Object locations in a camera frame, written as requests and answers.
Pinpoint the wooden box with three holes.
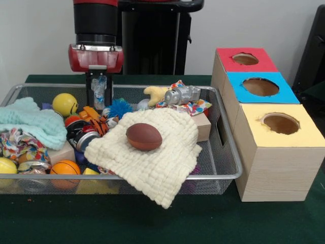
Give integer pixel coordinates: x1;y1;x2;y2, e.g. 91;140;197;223
210;47;325;203

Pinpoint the dark green table cloth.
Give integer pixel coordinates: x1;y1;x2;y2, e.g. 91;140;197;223
300;80;325;105
0;74;325;244

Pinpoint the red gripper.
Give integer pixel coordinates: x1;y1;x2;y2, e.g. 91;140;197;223
68;44;124;108

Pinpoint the colourful dotted cloth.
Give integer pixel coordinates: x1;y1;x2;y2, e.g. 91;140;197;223
155;80;213;117

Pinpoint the cream knitted cloth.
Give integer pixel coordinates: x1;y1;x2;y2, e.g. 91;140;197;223
83;108;203;209

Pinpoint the yellow foam ball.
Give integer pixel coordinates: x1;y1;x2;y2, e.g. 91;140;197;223
0;157;18;189
52;93;79;117

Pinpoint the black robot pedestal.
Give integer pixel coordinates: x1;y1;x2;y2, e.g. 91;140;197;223
116;0;205;76

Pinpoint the yellow plush toy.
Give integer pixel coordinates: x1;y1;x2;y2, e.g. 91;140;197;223
143;85;170;107

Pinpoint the crushed black drink can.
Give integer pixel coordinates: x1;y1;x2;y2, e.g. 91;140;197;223
66;120;100;153

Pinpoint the silver wire mesh bin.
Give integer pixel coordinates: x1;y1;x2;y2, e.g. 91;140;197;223
0;83;243;196

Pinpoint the black chair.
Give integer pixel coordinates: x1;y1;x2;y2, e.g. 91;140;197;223
291;4;325;88

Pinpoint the crushed clear plastic cup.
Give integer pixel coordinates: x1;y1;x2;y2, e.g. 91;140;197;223
91;75;107;110

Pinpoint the light blue knitted cloth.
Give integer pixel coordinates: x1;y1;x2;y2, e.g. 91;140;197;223
0;97;67;150

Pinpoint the brown toy football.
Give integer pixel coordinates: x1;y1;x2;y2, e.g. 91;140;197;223
125;123;163;151

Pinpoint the blue spiky ball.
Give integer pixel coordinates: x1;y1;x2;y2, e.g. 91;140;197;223
109;98;134;119

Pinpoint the orange toy basketball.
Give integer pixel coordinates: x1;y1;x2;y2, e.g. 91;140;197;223
50;160;81;191

